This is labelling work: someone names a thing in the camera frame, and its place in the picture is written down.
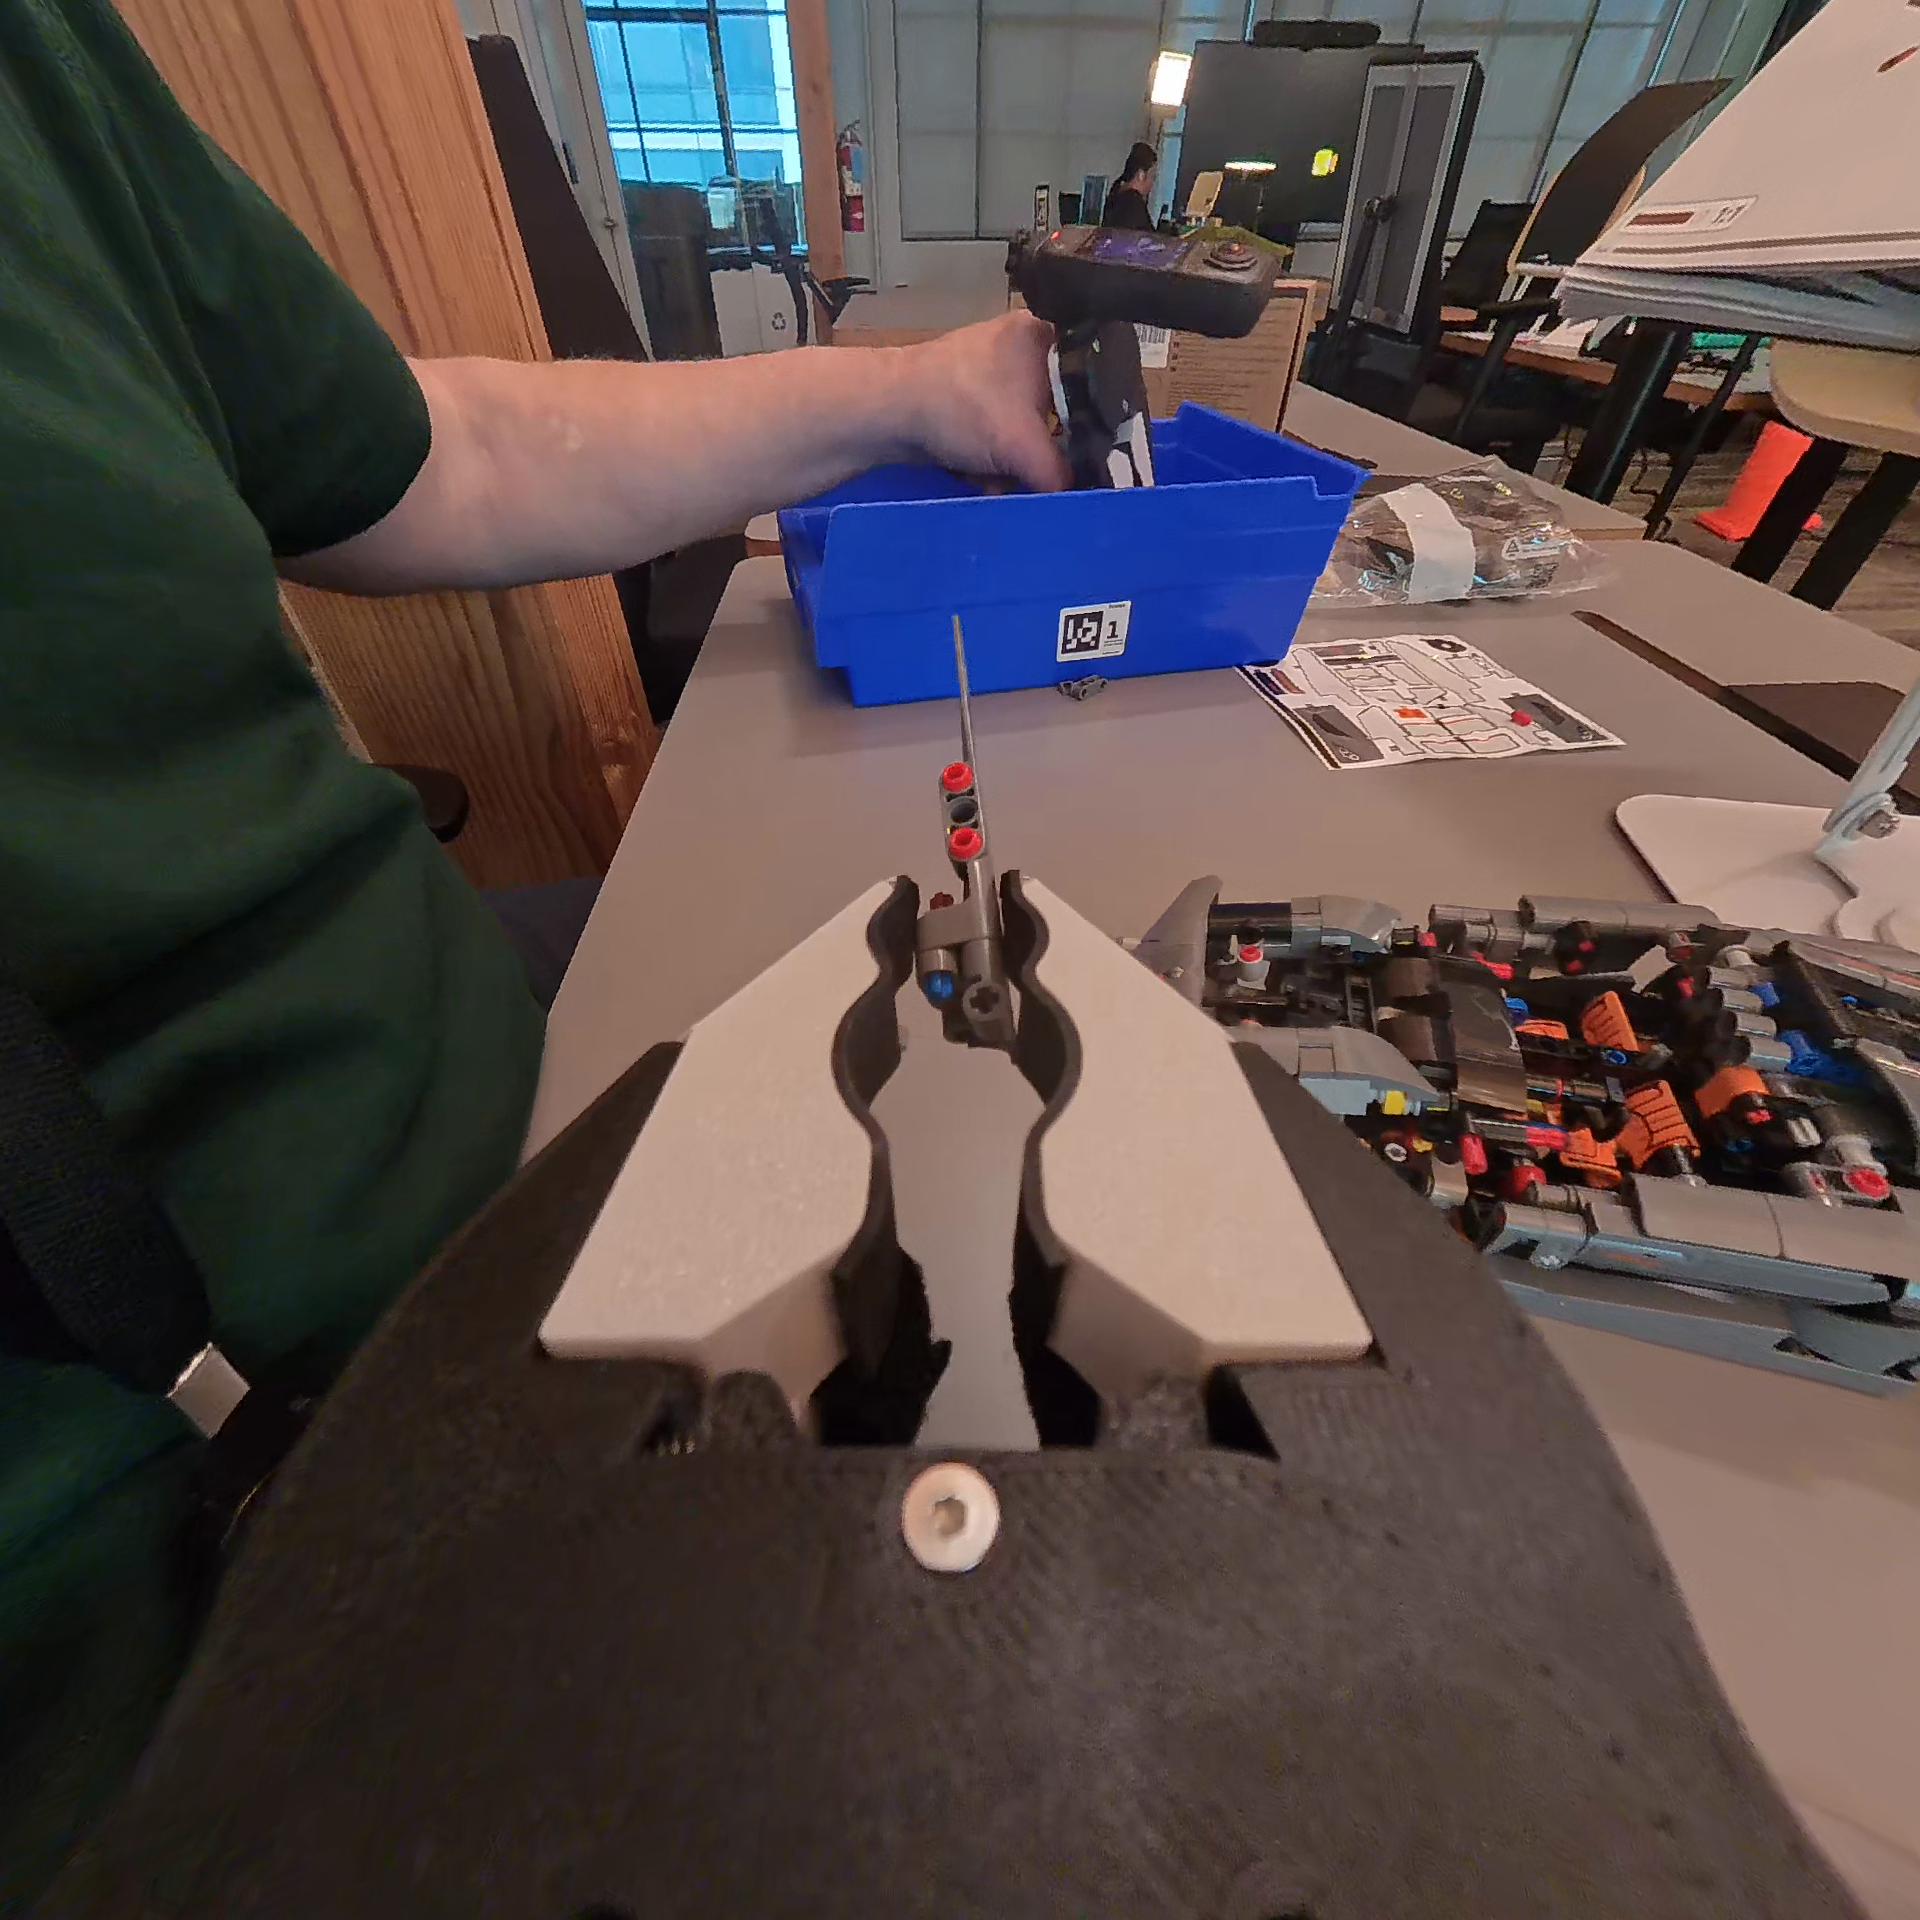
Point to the black office chair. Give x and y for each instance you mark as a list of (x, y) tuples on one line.
[(817, 292)]

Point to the open instruction booklet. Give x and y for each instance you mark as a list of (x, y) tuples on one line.
[(1770, 193)]

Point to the red fire extinguisher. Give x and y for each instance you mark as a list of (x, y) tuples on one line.
[(853, 180)]

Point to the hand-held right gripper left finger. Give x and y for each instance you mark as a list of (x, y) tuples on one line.
[(721, 1184)]

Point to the clear plastic parts bag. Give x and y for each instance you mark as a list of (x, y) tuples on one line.
[(1442, 542)]

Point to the black shell chair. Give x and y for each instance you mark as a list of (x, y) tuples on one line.
[(1606, 165)]

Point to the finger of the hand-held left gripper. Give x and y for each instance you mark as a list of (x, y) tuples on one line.
[(1134, 455)]

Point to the white book stand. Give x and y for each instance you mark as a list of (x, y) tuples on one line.
[(1725, 856)]

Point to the wooden column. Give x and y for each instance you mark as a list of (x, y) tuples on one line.
[(376, 180)]

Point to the long grey lego panel assembly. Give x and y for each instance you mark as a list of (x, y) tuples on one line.
[(976, 960)]

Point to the white sticker sheet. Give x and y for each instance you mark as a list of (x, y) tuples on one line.
[(1424, 704)]

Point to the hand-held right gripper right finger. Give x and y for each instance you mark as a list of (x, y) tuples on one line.
[(1202, 1184)]

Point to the brown cardboard box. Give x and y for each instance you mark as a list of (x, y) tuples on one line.
[(1232, 358)]

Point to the blue plastic bin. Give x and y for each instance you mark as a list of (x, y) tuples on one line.
[(976, 598)]

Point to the grey metal cabinet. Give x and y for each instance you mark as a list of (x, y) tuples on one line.
[(1410, 180)]

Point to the orange traffic cone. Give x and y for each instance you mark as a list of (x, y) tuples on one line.
[(1765, 481)]

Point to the person's torso in green shirt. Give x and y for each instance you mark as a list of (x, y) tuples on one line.
[(181, 750)]

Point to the large black display screen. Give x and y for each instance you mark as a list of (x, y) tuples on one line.
[(1263, 104)]

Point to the grey and orange lego car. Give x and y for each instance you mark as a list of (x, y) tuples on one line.
[(1577, 1080)]

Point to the person's left forearm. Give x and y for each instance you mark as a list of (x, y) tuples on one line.
[(599, 449)]

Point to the person's left hand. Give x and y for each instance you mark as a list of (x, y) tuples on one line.
[(976, 389)]

